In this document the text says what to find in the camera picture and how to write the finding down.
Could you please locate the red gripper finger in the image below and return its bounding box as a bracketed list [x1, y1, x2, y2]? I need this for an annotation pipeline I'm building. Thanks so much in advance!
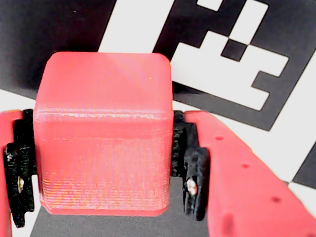
[171, 110, 316, 237]
[0, 108, 41, 237]

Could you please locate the red cube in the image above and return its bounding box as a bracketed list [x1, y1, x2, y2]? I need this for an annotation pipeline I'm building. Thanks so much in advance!
[33, 51, 173, 217]

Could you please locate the black white marker checkerboard mat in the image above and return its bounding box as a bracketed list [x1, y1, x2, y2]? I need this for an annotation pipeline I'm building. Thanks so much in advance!
[0, 0, 316, 237]

